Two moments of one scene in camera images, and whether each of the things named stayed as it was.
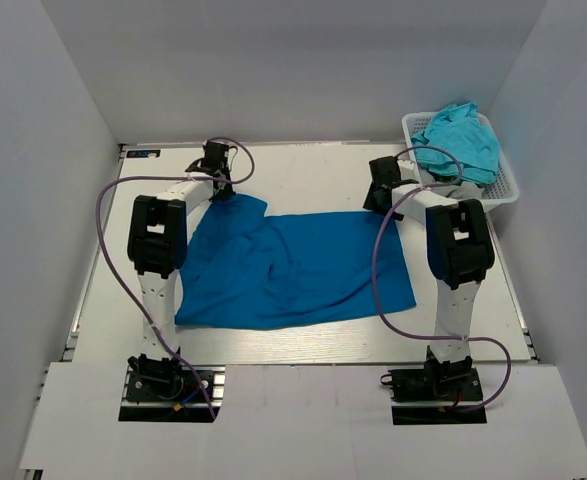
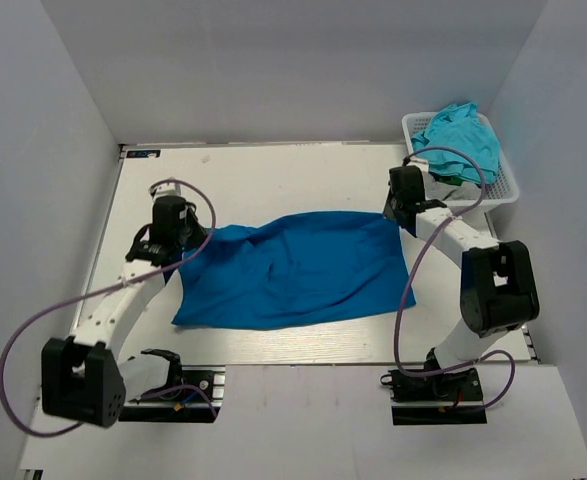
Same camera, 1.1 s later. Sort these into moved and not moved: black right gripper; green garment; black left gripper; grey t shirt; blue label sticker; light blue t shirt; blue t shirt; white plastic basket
Moved: blue t shirt; black right gripper; black left gripper
Not moved: blue label sticker; light blue t shirt; white plastic basket; grey t shirt; green garment
